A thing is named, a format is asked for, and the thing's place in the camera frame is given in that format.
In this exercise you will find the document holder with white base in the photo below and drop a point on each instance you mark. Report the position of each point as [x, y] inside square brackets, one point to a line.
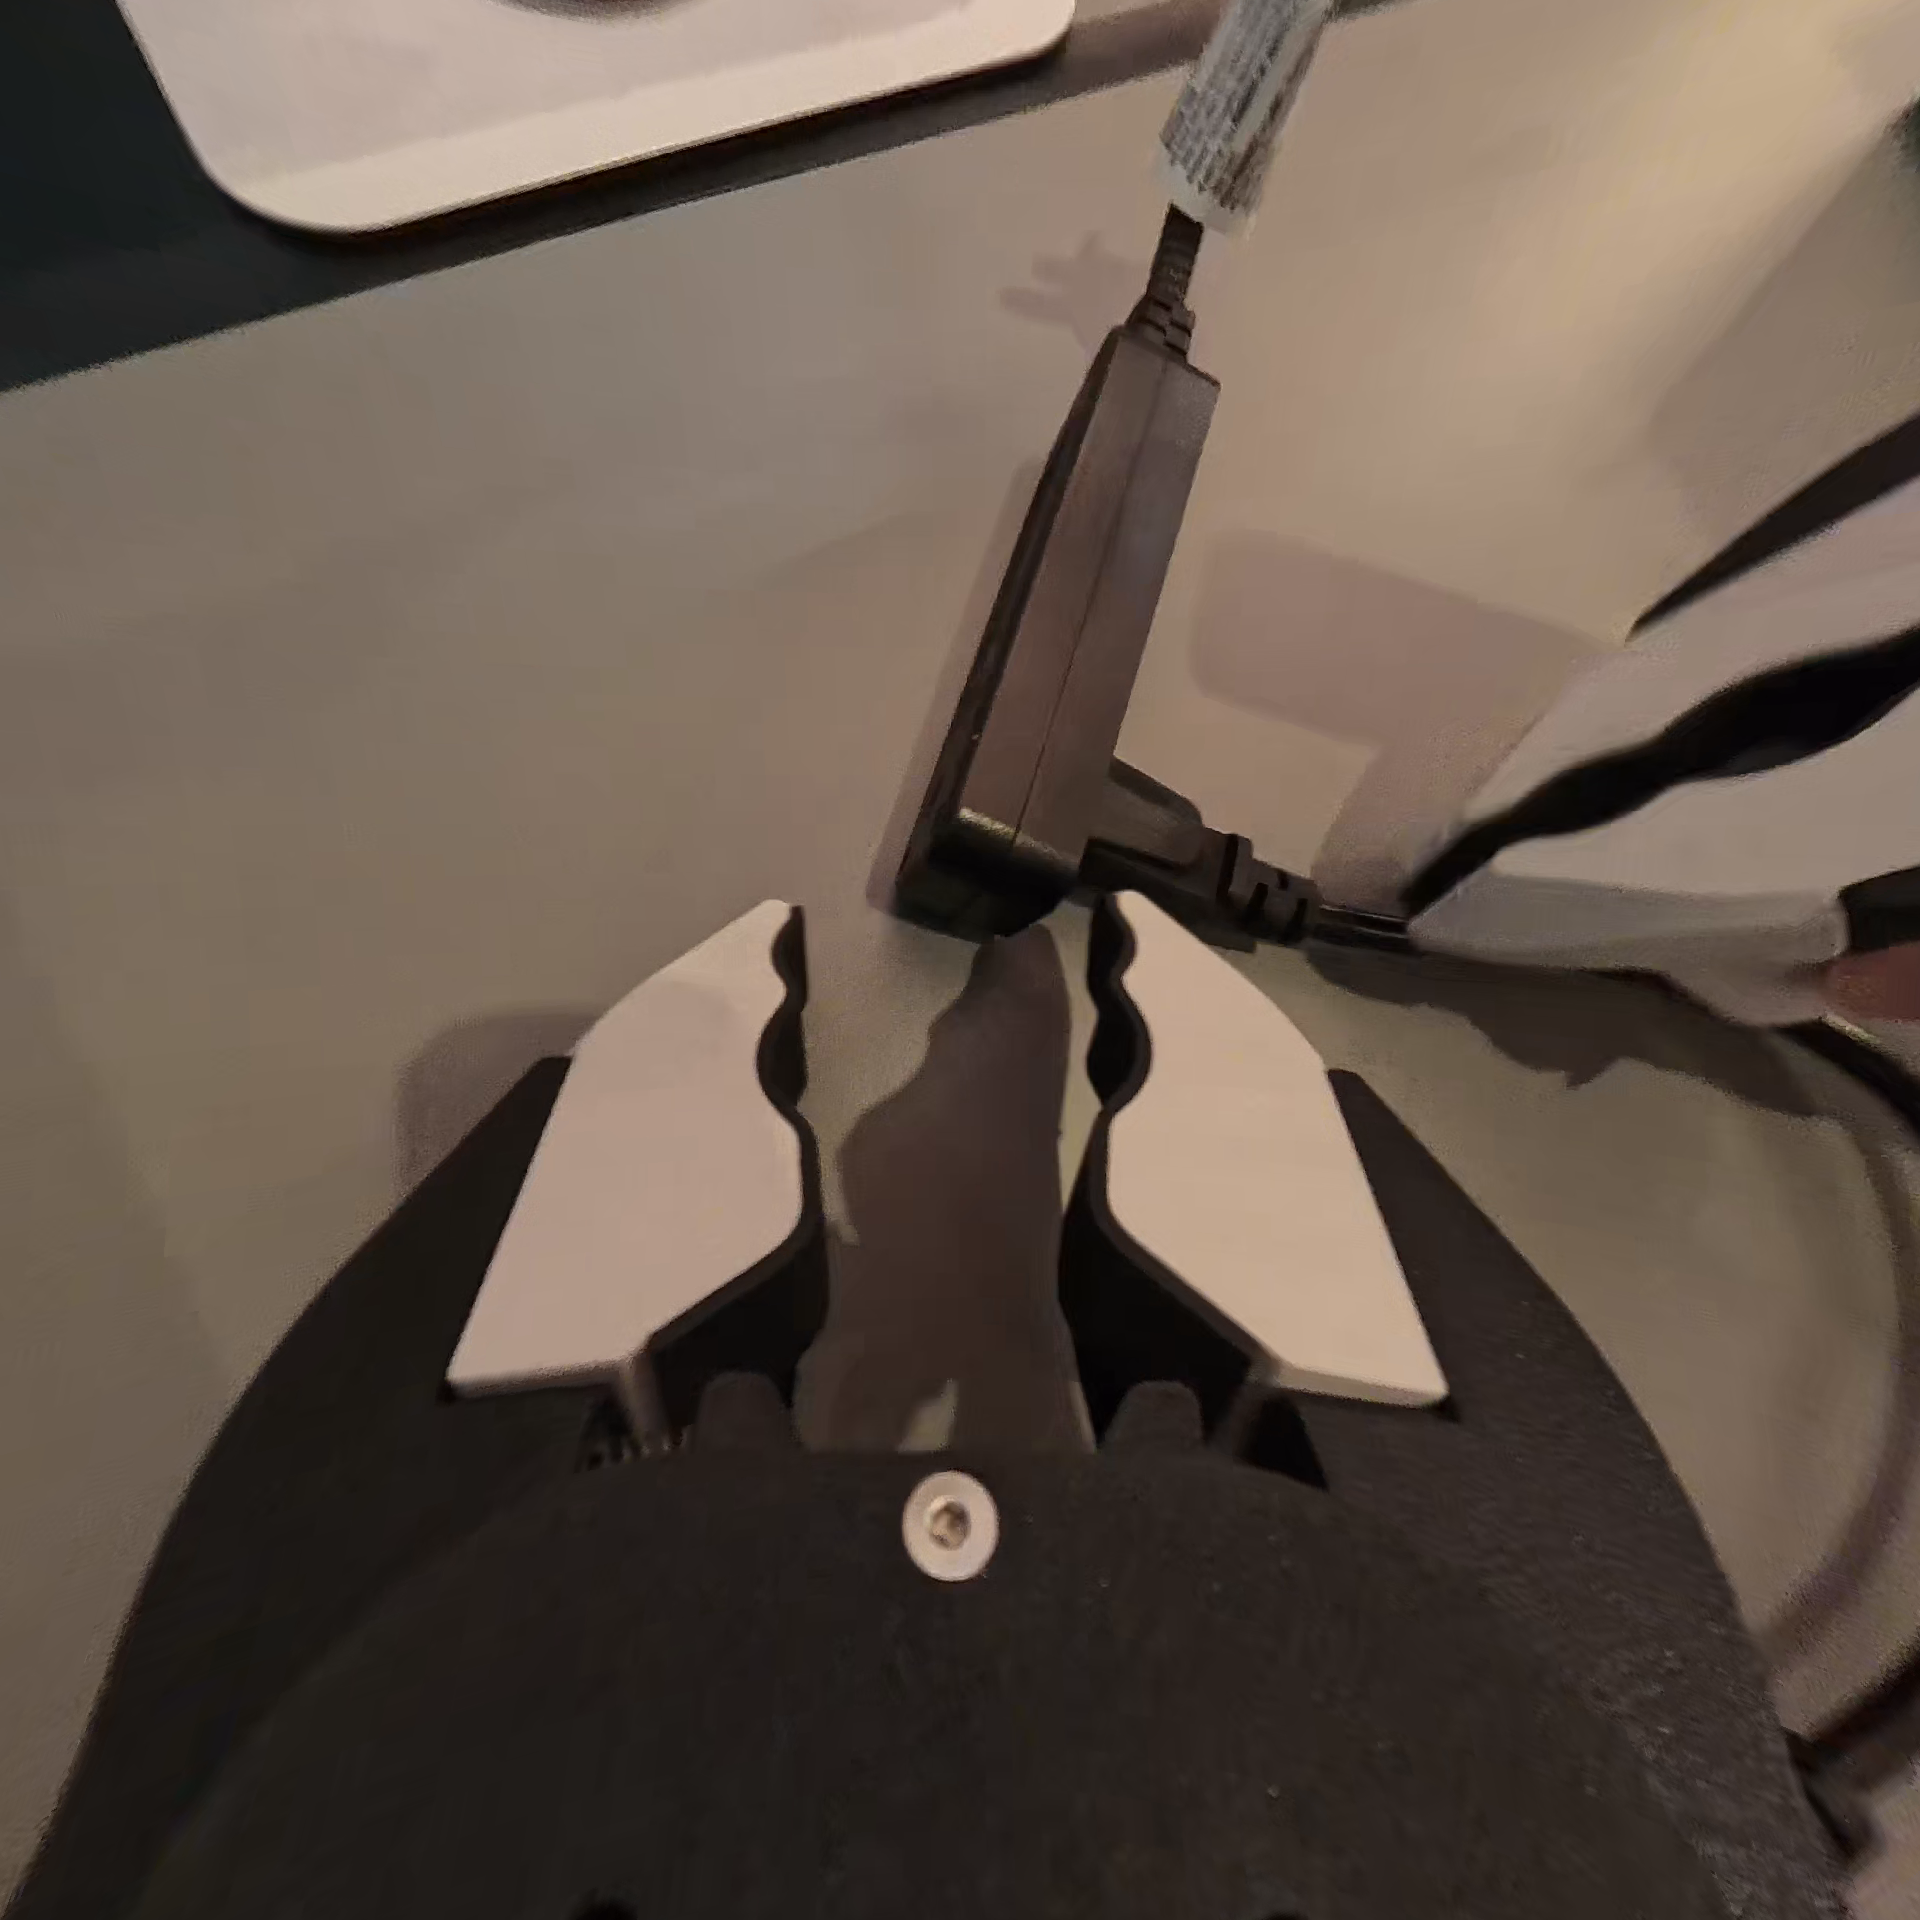
[598, 106]

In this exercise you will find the black power strip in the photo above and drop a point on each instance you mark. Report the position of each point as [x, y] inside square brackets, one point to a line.
[1049, 674]

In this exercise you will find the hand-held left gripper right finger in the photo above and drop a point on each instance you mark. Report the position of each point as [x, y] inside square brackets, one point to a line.
[1259, 1200]

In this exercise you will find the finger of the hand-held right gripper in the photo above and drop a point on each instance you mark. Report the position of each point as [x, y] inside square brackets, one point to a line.
[1724, 661]
[1680, 886]

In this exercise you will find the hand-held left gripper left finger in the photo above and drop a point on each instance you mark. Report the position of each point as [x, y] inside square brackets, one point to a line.
[628, 1185]

